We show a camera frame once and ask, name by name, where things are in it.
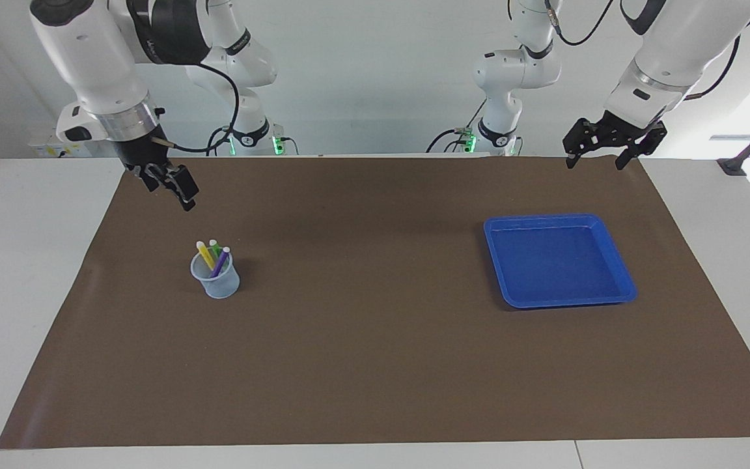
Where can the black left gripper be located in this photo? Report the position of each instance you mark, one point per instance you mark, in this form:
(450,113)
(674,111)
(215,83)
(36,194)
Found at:
(619,130)

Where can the blue plastic tray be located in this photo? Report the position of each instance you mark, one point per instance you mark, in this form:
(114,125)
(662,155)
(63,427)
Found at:
(557,264)

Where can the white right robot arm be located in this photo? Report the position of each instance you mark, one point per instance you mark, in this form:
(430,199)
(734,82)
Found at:
(88,58)

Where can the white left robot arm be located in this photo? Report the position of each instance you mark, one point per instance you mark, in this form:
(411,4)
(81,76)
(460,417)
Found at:
(674,52)

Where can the white power strip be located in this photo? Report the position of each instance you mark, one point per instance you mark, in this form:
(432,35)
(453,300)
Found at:
(43,148)

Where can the green marker pen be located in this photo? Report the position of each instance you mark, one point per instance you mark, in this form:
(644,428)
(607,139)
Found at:
(215,246)

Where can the brown table mat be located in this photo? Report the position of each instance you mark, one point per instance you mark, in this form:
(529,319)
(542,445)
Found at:
(375,339)

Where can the yellow marker pen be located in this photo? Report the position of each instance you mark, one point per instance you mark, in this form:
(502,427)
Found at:
(205,255)

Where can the purple marker pen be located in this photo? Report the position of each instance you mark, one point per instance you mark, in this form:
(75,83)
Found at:
(221,262)

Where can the translucent plastic cup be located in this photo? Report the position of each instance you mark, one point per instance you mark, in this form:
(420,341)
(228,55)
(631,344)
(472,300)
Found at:
(219,285)

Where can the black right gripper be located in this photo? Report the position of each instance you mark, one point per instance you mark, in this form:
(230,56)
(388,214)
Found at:
(140,153)

